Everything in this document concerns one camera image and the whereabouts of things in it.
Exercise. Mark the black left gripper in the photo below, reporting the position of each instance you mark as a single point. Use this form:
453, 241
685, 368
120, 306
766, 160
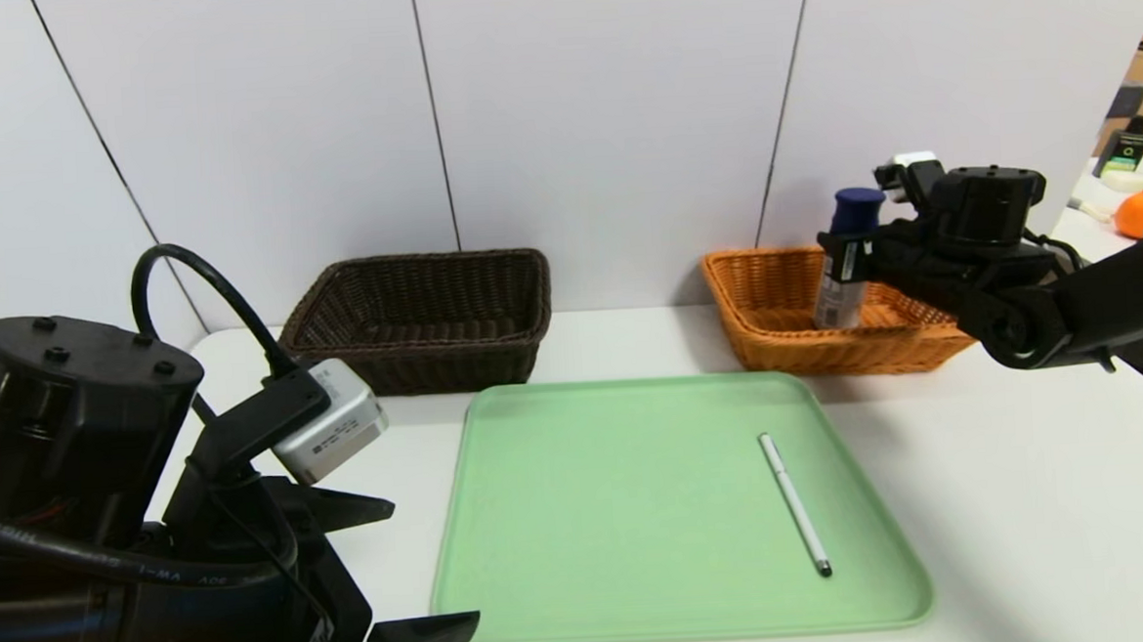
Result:
323, 581

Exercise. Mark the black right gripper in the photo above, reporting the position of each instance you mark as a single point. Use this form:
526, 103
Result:
882, 244

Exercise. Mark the blue-capped spray can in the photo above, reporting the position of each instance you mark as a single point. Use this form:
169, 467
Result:
842, 297

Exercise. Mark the white stylus pen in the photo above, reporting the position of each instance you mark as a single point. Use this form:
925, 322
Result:
794, 505

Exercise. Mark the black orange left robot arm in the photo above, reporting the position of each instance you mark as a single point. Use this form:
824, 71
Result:
59, 436

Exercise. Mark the orange wicker basket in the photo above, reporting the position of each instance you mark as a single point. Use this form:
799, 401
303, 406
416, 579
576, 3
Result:
777, 330

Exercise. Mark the dark brown wicker basket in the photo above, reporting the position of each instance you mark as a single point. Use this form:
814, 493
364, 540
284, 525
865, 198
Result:
415, 319

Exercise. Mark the white utensil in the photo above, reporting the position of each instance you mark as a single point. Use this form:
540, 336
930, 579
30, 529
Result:
1086, 209

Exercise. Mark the white side table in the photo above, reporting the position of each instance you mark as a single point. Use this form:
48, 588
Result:
1095, 235

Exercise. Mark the light green plastic tray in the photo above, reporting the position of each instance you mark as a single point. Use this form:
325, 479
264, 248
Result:
662, 551

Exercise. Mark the black box green logo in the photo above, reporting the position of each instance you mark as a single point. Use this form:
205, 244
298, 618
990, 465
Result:
1122, 150

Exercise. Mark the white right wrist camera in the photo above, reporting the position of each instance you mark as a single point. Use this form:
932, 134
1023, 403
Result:
915, 160

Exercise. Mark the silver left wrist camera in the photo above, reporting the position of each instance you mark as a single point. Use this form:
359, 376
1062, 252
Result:
332, 426

